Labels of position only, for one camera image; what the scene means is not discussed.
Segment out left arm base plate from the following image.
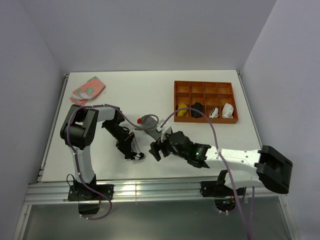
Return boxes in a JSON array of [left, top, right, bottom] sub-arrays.
[[67, 184, 114, 202]]

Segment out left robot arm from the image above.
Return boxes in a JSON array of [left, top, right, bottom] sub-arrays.
[[60, 104, 138, 200]]

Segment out aluminium frame rail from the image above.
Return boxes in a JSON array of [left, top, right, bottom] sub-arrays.
[[23, 174, 287, 206]]

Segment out yellow rolled sock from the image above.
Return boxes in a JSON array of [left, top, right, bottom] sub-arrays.
[[176, 103, 188, 117]]

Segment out grey sock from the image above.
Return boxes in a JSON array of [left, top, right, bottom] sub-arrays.
[[140, 116, 162, 141]]

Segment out white black striped sock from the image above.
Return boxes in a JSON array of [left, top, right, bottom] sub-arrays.
[[131, 132, 145, 161]]

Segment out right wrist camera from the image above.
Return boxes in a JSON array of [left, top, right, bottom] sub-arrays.
[[156, 123, 173, 142]]

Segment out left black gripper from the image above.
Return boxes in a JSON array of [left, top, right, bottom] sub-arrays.
[[103, 120, 135, 159]]

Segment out pink green patterned socks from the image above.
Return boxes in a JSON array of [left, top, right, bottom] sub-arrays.
[[69, 76, 106, 106]]

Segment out orange compartment tray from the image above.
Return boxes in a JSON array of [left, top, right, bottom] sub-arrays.
[[173, 80, 239, 124]]

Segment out white black rolled sock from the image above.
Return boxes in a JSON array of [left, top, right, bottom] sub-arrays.
[[208, 107, 219, 119]]

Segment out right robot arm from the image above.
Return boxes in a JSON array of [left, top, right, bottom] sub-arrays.
[[149, 131, 293, 195]]

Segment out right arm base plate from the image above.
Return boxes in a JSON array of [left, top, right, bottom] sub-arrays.
[[199, 180, 235, 198]]

